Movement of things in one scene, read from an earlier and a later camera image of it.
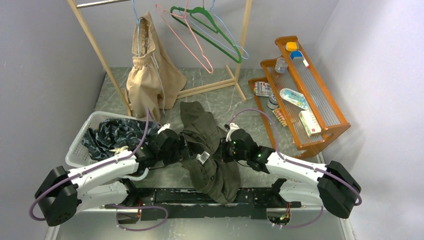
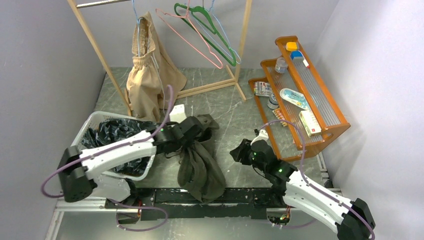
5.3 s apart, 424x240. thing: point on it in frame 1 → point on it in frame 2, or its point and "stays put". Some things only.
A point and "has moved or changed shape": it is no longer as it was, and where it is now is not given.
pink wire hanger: (179, 39) has moved or changed shape
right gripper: (223, 144) → (239, 153)
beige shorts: (154, 78) stays put
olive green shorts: (219, 179) has moved or changed shape
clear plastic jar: (281, 65) stays put
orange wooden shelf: (300, 112) stays put
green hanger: (216, 30) has moved or changed shape
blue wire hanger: (138, 18) stays put
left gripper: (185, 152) → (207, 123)
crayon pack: (278, 113) stays put
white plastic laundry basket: (78, 154) stays put
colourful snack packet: (262, 88) stays put
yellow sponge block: (291, 46) stays put
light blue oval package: (295, 98) stays put
